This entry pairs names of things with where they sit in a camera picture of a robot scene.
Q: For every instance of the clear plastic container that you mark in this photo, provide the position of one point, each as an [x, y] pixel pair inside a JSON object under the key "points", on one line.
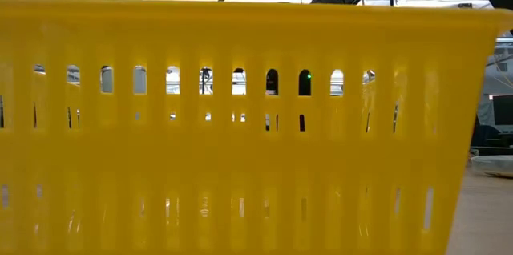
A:
{"points": [[495, 165]]}

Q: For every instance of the black device green light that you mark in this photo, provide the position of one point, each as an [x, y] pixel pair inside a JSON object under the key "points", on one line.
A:
{"points": [[304, 84]]}

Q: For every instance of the yellow slotted plastic basket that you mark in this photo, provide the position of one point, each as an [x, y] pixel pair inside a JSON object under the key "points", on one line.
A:
{"points": [[256, 155]]}

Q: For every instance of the dark computer monitor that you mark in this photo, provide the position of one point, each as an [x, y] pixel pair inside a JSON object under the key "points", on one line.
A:
{"points": [[503, 110]]}

